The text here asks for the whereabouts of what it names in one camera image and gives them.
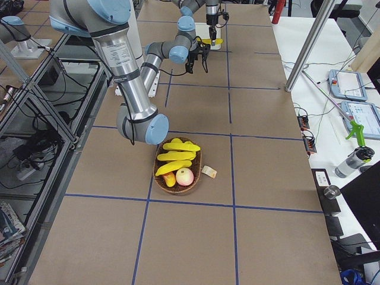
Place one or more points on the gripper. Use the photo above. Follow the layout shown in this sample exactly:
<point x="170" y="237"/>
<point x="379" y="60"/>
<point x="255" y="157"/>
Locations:
<point x="212" y="21"/>
<point x="194" y="55"/>

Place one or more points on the red fire extinguisher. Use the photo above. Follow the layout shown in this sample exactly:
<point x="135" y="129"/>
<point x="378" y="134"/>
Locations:
<point x="279" y="6"/>

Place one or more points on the yellow banana black tip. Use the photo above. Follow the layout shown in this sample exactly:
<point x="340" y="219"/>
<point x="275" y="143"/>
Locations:
<point x="217" y="41"/>

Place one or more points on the upper teach pendant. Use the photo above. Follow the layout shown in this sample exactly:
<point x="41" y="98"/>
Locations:
<point x="347" y="85"/>

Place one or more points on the grey water bottle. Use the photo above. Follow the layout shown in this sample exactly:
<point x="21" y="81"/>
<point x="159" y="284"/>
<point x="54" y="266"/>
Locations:
<point x="355" y="160"/>

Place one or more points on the yellow red mango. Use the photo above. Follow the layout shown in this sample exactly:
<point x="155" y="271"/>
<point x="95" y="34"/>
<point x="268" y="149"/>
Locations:
<point x="169" y="179"/>

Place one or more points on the teach pendant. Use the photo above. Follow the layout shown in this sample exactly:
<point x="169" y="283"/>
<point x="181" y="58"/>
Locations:
<point x="365" y="114"/>
<point x="347" y="85"/>

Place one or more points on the greenish yellow banana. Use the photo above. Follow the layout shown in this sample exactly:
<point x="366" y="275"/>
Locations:
<point x="177" y="145"/>

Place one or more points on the pink white peach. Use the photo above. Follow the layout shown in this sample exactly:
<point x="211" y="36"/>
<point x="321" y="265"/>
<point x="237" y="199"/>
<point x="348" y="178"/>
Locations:
<point x="184" y="176"/>

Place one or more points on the metal cup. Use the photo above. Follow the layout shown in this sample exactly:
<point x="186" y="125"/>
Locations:
<point x="332" y="192"/>

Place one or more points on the green reacher grabber tool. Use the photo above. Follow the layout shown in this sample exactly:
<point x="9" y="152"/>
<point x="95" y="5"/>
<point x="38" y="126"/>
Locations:
<point x="356" y="128"/>

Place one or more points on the lower teach pendant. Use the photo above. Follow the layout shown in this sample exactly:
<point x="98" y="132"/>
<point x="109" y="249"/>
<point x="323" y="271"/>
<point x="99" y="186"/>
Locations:
<point x="365" y="114"/>

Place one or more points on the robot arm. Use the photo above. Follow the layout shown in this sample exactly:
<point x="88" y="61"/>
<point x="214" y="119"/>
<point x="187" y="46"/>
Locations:
<point x="190" y="7"/>
<point x="107" y="24"/>

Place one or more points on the paper price tag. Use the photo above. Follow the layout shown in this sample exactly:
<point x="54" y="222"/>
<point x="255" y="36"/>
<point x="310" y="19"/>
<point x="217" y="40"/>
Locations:
<point x="209" y="171"/>

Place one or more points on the aluminium frame post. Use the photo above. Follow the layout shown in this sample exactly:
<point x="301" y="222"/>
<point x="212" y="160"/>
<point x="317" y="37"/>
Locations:
<point x="316" y="29"/>

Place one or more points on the white rectangular tray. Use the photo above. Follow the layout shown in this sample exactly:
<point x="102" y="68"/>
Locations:
<point x="202" y="30"/>

